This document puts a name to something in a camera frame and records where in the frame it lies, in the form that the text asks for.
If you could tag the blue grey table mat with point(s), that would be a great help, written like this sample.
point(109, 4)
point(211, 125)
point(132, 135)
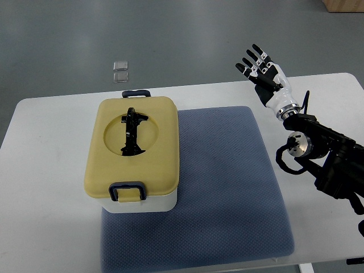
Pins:
point(229, 205)

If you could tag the upper metal floor plate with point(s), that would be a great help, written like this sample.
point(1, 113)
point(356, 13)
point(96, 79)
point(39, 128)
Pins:
point(120, 65)

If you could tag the white table leg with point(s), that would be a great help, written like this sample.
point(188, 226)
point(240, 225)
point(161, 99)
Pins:
point(306, 268)

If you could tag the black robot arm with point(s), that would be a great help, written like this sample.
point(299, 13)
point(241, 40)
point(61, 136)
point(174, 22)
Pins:
point(335, 160)

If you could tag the wooden box corner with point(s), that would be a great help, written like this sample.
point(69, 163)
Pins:
point(344, 6)

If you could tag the white storage box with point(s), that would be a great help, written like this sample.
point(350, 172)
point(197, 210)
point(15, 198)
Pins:
point(150, 203)

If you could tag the yellow storage box lid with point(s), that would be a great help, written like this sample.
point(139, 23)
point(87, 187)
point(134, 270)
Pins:
point(134, 151)

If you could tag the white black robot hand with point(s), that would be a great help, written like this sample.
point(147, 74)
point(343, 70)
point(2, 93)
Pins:
point(270, 83)

